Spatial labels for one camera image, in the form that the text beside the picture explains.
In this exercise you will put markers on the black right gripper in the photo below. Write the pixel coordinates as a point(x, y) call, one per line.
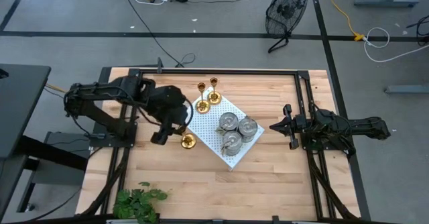
point(305, 126)

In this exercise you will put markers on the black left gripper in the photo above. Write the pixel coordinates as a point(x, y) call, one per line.
point(171, 106)

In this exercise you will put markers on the gold candlestick holder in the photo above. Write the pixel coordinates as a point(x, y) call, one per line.
point(214, 98)
point(188, 141)
point(203, 107)

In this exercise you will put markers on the silver scented candle tin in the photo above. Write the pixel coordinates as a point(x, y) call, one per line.
point(232, 140)
point(229, 120)
point(248, 126)

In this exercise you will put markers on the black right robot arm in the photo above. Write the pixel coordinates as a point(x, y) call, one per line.
point(362, 126)

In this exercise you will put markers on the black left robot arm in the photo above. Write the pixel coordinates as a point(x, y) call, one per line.
point(100, 90)

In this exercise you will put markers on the white perforated metal shelf riser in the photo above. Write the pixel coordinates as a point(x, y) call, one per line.
point(204, 126)

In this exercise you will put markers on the green artificial plant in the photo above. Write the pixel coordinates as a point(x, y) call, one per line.
point(137, 204)

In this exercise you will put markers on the black floor fan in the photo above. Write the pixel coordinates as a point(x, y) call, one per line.
point(285, 9)

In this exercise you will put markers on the black desk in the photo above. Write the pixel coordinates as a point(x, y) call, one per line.
point(20, 100)

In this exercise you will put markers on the black aluminium rig frame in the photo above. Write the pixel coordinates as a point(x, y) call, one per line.
point(218, 72)

